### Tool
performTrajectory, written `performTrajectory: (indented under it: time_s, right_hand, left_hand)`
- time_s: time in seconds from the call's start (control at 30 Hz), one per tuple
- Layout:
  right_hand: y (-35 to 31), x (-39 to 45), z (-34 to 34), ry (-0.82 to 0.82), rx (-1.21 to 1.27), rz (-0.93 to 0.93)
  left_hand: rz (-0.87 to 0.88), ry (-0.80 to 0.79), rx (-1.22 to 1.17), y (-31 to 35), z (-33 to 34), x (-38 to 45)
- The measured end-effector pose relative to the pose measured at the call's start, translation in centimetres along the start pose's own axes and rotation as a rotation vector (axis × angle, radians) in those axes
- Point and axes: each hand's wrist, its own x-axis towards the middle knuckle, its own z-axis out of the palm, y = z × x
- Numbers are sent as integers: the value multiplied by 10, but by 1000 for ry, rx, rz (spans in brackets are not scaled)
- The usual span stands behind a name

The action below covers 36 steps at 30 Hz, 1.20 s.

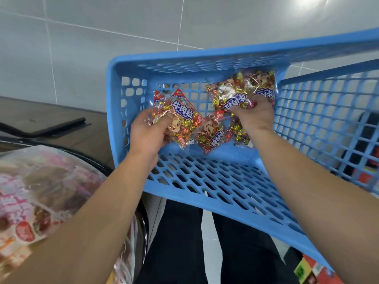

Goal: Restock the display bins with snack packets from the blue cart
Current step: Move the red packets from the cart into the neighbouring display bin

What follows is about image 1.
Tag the person's left hand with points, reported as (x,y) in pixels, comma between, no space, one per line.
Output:
(148,137)

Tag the person's right hand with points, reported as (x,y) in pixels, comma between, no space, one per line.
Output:
(256,116)

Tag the handful of red snack packets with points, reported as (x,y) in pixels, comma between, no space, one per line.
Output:
(237,91)
(180,112)

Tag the clear acrylic snack shelves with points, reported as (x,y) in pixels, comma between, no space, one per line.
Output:
(100,165)

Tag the blue plastic shopping basket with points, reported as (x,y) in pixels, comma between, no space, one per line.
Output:
(237,186)

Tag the person's right forearm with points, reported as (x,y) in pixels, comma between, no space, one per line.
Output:
(325,198)

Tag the person's left forearm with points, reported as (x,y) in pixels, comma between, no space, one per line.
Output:
(77,233)

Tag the person's black clothing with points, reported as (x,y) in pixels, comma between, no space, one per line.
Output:
(172,245)

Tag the black pole rod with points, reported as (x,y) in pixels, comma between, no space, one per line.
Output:
(41,127)

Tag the pile of pink-label meat packets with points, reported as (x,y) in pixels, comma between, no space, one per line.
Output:
(35,204)

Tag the red green printed carton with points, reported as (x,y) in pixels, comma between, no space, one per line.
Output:
(302,272)

